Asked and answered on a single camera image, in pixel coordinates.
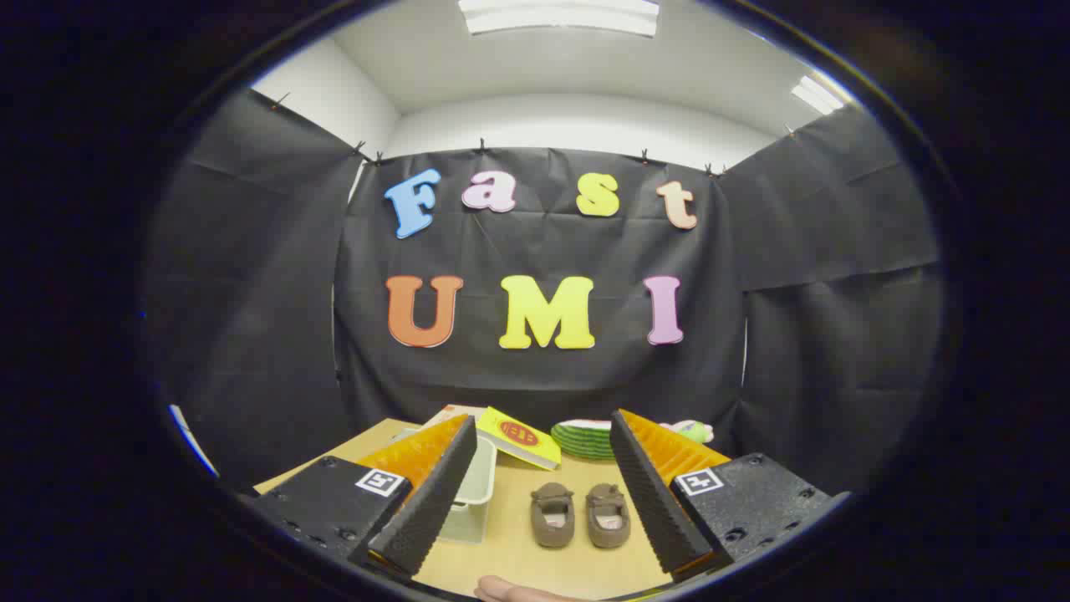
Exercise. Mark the large ceiling light panel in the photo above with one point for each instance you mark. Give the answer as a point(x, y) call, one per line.
point(560, 17)

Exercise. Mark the pink green plush toy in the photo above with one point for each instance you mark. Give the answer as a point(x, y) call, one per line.
point(694, 431)

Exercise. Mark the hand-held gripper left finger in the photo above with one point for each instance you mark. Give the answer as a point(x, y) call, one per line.
point(435, 493)

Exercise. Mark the small ceiling light panel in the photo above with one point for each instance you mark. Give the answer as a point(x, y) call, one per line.
point(817, 94)

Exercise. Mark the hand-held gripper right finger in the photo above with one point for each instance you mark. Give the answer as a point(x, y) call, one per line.
point(656, 502)

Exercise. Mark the beige book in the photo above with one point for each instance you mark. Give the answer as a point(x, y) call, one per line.
point(451, 412)

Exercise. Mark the cream fabric storage box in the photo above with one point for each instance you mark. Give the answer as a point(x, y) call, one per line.
point(478, 485)

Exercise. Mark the brown fuzzy shoe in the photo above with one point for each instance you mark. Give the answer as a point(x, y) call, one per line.
point(552, 518)
point(608, 520)

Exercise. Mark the watermelon plush toy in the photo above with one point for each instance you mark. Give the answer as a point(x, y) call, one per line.
point(581, 441)

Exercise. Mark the yellow book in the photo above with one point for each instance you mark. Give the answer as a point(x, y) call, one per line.
point(518, 433)

